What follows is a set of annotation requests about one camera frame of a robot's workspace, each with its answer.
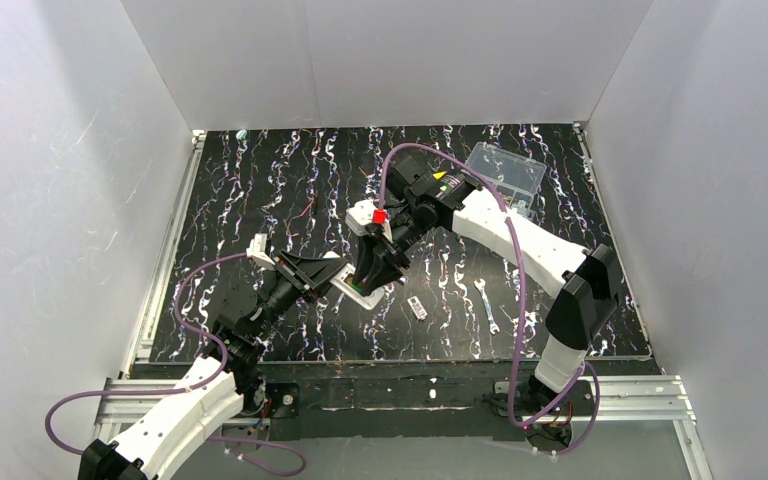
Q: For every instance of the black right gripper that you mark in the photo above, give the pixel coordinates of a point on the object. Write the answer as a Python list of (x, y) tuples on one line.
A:
[(384, 240)]

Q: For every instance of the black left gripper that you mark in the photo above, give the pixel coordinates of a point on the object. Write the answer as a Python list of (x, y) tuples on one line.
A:
[(292, 274)]

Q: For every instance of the white remote control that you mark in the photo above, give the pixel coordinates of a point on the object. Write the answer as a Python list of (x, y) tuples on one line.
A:
[(343, 282)]

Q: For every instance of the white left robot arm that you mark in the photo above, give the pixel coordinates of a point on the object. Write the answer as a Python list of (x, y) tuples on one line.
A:
[(224, 381)]

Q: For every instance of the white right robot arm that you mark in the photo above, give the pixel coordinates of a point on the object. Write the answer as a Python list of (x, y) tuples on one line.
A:
[(585, 285)]

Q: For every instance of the silver flat wrench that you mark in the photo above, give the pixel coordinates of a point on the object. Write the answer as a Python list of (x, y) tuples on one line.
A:
[(480, 285)]

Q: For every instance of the clear plastic screw box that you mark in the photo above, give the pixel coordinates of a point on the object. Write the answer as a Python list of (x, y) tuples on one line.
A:
[(516, 177)]

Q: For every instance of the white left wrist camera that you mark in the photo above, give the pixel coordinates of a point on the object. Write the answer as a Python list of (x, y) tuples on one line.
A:
[(257, 252)]

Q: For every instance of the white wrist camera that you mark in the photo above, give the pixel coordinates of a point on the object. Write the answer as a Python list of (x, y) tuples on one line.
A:
[(257, 252), (364, 218)]

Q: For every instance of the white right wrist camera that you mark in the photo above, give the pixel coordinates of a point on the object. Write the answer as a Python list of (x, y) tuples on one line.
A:
[(364, 218)]

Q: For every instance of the aluminium frame rail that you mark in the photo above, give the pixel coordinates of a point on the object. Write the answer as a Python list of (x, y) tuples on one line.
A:
[(144, 189)]

